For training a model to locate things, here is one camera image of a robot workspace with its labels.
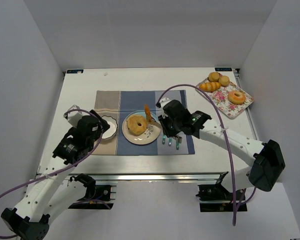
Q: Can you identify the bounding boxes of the blue beige round plate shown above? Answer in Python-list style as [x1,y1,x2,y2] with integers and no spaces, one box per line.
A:
[121,110,162,146]

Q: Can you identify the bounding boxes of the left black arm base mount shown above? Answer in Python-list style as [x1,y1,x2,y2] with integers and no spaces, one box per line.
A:
[67,173,117,210]

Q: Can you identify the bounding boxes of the plain bagel bread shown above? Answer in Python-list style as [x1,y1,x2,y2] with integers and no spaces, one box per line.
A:
[126,114,148,136]

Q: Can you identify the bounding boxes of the right blue table label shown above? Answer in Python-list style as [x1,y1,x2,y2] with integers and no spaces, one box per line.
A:
[214,67,233,72]

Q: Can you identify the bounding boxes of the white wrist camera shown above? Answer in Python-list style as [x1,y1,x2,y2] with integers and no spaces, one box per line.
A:
[63,104,83,128]
[155,97,172,109]

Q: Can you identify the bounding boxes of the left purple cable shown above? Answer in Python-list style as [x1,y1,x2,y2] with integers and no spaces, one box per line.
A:
[0,107,105,238]

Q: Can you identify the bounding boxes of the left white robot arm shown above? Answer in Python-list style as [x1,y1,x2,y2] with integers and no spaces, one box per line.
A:
[1,108,110,240]

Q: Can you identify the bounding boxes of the striped croissant bread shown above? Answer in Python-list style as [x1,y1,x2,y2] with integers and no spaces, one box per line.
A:
[199,81,221,92]

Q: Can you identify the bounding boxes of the blue grey patchwork placemat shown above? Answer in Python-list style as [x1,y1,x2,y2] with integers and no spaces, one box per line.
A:
[93,90,195,156]

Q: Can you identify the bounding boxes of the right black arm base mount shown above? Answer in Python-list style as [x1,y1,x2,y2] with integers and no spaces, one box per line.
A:
[195,172,234,213]

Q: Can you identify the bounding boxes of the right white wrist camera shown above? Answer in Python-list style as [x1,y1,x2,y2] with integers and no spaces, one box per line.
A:
[155,97,172,109]

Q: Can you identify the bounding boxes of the left blue table label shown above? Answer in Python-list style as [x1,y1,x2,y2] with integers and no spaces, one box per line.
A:
[66,69,84,74]

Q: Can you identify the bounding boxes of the metal tongs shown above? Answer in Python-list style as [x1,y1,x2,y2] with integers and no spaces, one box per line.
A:
[145,115,182,144]

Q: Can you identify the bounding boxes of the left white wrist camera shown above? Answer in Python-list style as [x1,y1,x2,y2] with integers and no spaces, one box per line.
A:
[63,104,83,128]

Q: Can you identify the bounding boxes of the round bun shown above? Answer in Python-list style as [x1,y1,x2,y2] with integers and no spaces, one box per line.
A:
[208,72,220,82]
[218,75,230,87]

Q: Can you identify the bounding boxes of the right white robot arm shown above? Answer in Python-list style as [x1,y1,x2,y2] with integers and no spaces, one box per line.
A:
[156,98,286,193]

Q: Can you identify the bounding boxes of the blue table label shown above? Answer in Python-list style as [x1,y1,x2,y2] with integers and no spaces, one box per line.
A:
[214,67,233,72]
[66,69,84,74]

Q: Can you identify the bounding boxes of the teal handled fork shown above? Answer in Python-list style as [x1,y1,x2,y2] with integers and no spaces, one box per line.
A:
[168,137,173,147]

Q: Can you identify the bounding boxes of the brown fried bread piece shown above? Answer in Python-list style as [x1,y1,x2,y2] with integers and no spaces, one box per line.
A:
[144,104,152,123]

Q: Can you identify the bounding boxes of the teal handled spoon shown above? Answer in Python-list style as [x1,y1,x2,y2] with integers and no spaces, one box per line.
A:
[162,135,166,145]

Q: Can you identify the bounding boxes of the white scalloped bowl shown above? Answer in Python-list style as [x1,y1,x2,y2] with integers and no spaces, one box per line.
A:
[101,115,118,141]

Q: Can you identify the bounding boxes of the glazed orange donut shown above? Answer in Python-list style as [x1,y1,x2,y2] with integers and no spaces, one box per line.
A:
[227,91,246,105]

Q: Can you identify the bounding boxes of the round bun right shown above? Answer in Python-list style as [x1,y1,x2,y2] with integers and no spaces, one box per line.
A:
[218,75,230,87]

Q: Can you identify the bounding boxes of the round bun left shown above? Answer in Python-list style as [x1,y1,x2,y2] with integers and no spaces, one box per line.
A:
[208,72,220,82]

